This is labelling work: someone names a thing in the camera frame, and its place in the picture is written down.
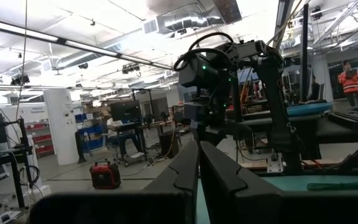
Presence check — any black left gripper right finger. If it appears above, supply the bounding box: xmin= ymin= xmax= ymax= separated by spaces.
xmin=200 ymin=141 xmax=358 ymax=224

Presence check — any white mounting bracket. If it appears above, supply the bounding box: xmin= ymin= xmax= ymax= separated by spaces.
xmin=266 ymin=151 xmax=284 ymax=174

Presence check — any white pillar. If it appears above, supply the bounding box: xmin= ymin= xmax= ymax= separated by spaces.
xmin=44 ymin=88 xmax=80 ymax=166

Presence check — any person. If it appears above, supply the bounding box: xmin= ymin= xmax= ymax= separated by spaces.
xmin=106 ymin=117 xmax=142 ymax=156
xmin=337 ymin=61 xmax=358 ymax=108

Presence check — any long ceiling light strip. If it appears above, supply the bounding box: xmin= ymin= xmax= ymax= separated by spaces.
xmin=0 ymin=16 xmax=173 ymax=71

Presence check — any shelf with red bins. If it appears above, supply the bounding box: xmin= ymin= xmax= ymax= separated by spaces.
xmin=25 ymin=119 xmax=55 ymax=158

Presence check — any black vertical frame post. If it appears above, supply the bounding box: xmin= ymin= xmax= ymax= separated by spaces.
xmin=301 ymin=2 xmax=310 ymax=103

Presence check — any silver ventilation duct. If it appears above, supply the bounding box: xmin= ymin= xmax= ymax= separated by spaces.
xmin=143 ymin=4 xmax=229 ymax=35

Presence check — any blue round tray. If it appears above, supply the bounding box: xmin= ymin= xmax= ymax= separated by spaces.
xmin=287 ymin=101 xmax=334 ymax=118

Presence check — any black table frame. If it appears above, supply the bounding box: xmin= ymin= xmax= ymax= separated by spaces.
xmin=239 ymin=130 xmax=358 ymax=177

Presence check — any red black box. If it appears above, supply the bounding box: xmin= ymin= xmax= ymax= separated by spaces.
xmin=89 ymin=161 xmax=122 ymax=190

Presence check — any rack with blue bins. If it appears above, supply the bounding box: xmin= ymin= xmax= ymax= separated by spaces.
xmin=75 ymin=112 xmax=105 ymax=153

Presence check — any black equipment stand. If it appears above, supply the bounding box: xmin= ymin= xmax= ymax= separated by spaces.
xmin=0 ymin=116 xmax=34 ymax=209

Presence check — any black workbench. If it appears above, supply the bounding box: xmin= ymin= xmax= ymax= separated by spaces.
xmin=244 ymin=108 xmax=358 ymax=147

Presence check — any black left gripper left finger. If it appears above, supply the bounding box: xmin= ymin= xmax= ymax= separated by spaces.
xmin=28 ymin=139 xmax=200 ymax=224

